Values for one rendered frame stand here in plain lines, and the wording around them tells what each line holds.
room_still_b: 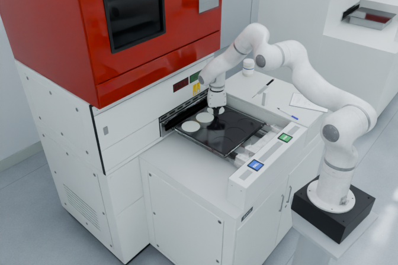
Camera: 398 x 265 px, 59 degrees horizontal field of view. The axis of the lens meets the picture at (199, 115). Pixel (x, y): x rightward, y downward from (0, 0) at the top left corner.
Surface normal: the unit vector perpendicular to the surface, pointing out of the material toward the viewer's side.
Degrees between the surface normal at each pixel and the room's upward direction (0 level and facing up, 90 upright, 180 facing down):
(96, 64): 90
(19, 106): 90
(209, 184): 0
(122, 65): 90
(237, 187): 90
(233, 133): 0
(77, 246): 0
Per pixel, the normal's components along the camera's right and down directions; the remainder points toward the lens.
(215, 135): 0.00, -0.82
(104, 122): 0.76, 0.37
